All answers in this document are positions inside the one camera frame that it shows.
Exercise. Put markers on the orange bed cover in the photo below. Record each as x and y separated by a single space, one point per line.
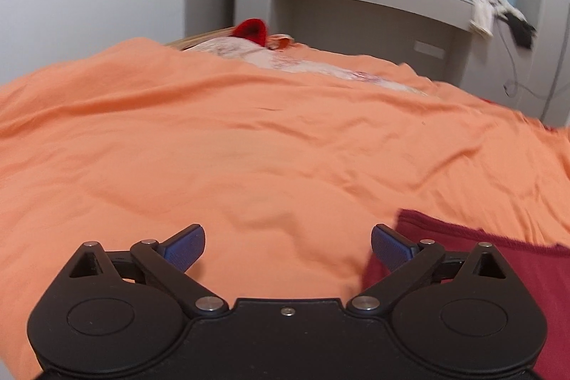
287 172

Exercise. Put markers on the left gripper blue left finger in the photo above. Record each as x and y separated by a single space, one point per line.
164 266

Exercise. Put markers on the small orange patterned cloth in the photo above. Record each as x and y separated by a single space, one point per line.
279 42

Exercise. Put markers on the pale floral pillow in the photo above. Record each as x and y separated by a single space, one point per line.
252 53

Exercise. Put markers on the white cloth on ledge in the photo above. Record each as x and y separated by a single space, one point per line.
483 14

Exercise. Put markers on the bright red plush item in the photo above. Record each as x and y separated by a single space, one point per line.
253 30

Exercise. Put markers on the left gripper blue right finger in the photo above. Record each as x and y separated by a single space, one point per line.
411 266

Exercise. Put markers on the grey window desk unit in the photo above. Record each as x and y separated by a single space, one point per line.
434 37

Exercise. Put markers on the dark red garment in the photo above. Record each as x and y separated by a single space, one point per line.
494 309

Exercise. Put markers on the black cloth on ledge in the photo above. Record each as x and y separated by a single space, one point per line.
522 32

